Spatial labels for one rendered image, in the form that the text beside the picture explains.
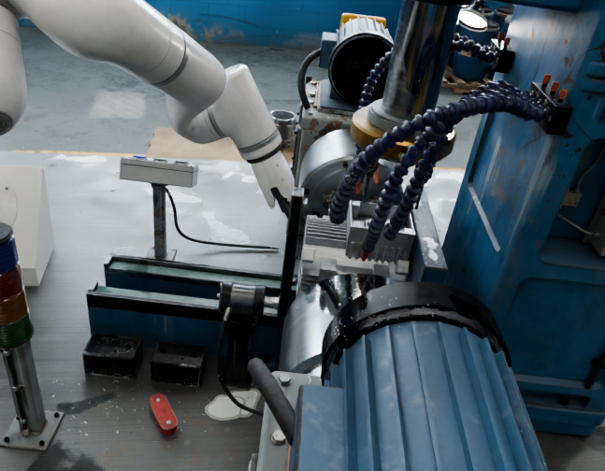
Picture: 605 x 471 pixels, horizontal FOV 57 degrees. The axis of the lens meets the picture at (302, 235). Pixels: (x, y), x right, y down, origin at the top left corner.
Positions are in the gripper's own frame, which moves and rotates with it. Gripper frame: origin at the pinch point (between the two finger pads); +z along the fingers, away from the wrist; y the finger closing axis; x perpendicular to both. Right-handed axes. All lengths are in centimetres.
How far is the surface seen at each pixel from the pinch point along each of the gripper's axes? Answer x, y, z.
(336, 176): 8.3, -14.7, 1.6
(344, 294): 10.8, 32.8, -1.8
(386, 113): 24.5, 8.6, -16.9
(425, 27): 34.2, 10.4, -28.1
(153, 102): -160, -331, 33
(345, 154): 11.8, -16.7, -1.6
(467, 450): 25, 74, -17
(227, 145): -88, -235, 57
